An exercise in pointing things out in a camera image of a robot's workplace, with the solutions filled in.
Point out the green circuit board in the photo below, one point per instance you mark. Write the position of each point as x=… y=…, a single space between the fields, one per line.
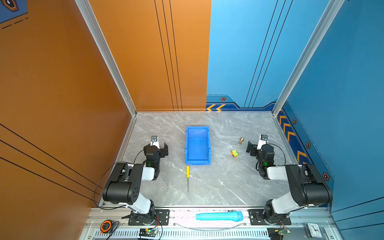
x=148 y=234

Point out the yellow handled screwdriver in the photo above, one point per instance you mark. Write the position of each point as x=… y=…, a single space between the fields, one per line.
x=188 y=177

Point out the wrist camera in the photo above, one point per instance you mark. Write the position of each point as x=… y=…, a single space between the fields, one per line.
x=262 y=141
x=155 y=141

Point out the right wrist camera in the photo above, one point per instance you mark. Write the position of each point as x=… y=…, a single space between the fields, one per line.
x=262 y=141

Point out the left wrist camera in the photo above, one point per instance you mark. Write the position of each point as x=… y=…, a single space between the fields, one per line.
x=155 y=141

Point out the right black electronics box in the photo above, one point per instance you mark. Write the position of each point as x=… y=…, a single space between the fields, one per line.
x=274 y=234

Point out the light blue plastic tube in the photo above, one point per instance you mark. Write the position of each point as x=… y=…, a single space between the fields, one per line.
x=234 y=216

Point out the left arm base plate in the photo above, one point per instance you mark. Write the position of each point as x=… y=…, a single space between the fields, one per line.
x=159 y=216

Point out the green orange toy car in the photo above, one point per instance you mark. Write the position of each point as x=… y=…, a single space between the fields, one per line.
x=234 y=153

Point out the orange black tape measure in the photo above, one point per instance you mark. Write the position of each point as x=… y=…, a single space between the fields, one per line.
x=106 y=227

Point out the white alarm clock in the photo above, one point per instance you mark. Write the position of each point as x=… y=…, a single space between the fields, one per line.
x=313 y=230

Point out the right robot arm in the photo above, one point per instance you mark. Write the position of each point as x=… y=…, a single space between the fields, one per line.
x=306 y=184

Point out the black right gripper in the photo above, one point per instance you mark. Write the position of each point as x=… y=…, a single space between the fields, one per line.
x=253 y=149

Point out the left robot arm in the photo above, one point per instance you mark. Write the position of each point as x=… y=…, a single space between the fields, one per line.
x=124 y=183

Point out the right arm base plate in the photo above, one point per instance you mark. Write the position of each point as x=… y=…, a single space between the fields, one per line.
x=260 y=217

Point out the blue plastic bin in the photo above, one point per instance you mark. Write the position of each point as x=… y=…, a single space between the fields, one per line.
x=198 y=146

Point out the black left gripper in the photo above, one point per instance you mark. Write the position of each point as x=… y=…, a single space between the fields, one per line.
x=163 y=151

